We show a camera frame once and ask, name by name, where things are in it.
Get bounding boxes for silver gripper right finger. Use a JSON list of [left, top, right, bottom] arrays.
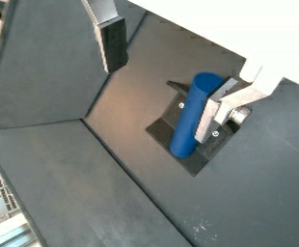
[[194, 61, 281, 143]]

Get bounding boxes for blue round cylinder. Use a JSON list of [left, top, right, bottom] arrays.
[[168, 72, 222, 158]]

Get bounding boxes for black curved holder stand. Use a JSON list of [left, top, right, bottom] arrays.
[[145, 81, 240, 177]]

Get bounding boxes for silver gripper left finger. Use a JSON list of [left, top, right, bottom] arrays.
[[81, 0, 129, 73]]

